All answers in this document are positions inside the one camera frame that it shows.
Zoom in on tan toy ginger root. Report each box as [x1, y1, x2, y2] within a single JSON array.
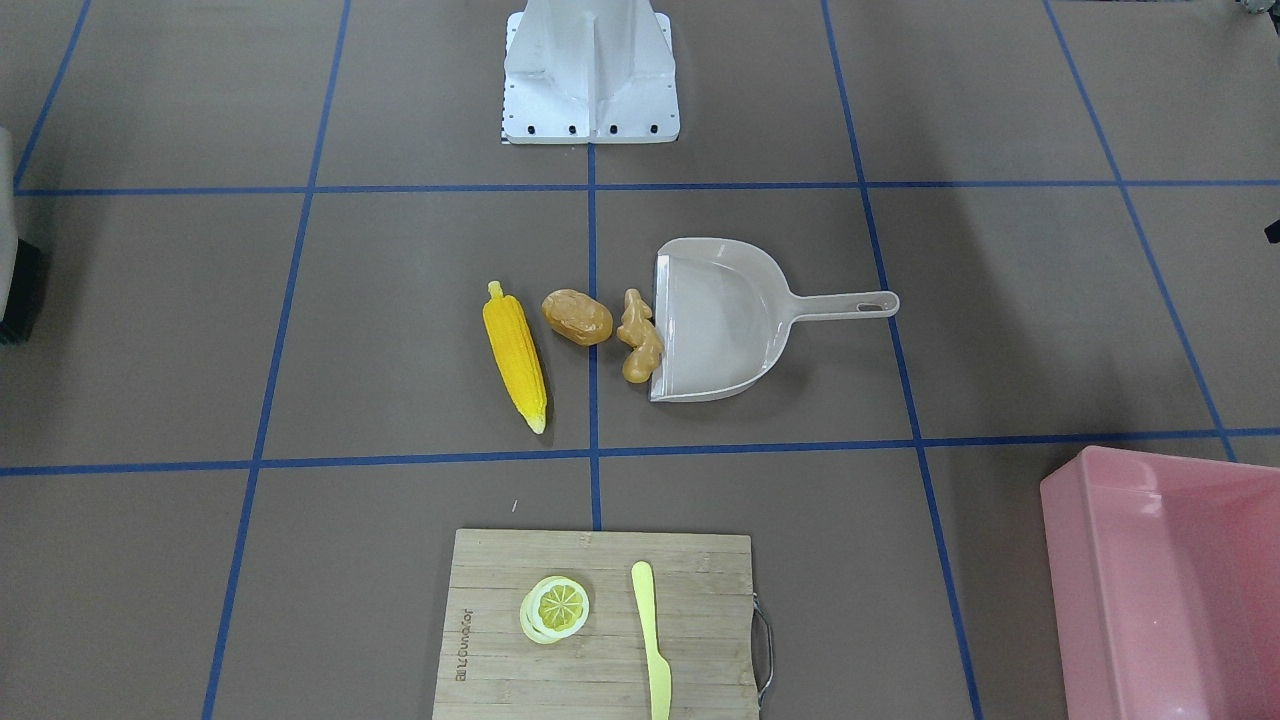
[[616, 288, 666, 384]]

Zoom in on brown toy potato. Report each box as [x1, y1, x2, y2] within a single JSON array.
[[540, 288, 614, 347]]

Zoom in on beige plastic dustpan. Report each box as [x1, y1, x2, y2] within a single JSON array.
[[649, 237, 901, 404]]

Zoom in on yellow toy corn cob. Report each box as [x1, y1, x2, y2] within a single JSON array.
[[483, 281, 548, 436]]

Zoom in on beige hand brush black bristles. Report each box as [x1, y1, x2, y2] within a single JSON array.
[[1, 127, 44, 346]]

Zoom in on pink plastic bin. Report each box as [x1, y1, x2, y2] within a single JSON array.
[[1039, 446, 1279, 719]]

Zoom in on yellow toy lemon slice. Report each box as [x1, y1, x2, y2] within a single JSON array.
[[518, 577, 590, 644]]

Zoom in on bamboo cutting board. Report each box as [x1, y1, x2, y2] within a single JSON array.
[[431, 529, 760, 719]]

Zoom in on yellow plastic toy knife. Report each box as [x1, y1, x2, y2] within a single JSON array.
[[630, 561, 673, 719]]

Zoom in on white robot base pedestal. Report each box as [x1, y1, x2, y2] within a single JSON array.
[[500, 1, 681, 145]]

